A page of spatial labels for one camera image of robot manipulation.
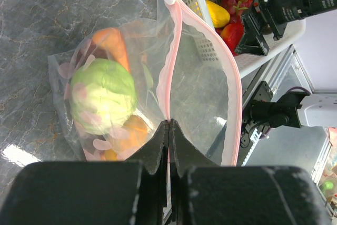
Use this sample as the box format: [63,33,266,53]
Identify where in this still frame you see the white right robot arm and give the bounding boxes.
[171,14,336,182]

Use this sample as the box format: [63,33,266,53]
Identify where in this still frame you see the white plastic basket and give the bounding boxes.
[183,0,306,77]

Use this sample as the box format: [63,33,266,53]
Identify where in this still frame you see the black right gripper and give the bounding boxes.
[235,0,287,56]

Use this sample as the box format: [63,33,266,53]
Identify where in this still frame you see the clear pink-dotted zip bag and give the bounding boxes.
[48,0,242,166]

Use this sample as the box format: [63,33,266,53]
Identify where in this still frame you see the orange carrot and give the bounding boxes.
[92,27,131,73]

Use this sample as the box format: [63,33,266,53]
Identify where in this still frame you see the purple grape bunch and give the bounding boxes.
[220,0,252,24]

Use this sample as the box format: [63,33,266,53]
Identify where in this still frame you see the orange citrus fruit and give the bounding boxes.
[104,115,148,161]

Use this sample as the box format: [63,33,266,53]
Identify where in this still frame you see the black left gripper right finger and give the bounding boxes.
[168,120,331,224]

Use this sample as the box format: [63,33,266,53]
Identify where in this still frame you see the yellow corn cob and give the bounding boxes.
[205,0,230,28]

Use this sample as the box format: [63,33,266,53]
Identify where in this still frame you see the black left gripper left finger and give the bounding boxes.
[1,121,169,224]

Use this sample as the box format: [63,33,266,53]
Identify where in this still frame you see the green cabbage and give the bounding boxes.
[70,58,137,135]

